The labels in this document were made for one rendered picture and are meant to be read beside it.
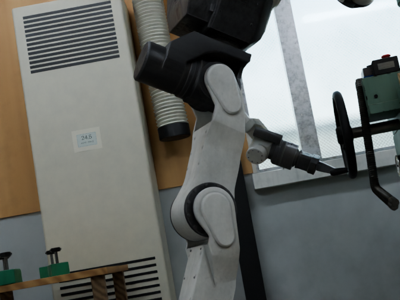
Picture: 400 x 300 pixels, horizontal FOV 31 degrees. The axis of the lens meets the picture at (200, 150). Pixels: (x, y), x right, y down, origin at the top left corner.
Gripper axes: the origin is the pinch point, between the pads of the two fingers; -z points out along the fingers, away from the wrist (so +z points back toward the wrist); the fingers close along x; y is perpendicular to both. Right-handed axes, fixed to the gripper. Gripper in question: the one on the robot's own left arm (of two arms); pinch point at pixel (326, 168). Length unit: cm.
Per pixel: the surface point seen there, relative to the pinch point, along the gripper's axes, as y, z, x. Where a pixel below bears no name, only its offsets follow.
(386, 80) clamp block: 33.2, -8.7, 8.6
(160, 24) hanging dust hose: 26, 98, -100
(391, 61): 39.5, -8.4, 7.1
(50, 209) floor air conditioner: -67, 111, -58
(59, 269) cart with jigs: -74, 85, -16
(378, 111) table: 23.7, -9.4, 12.9
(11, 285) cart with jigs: -72, 89, 18
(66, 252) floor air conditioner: -82, 97, -54
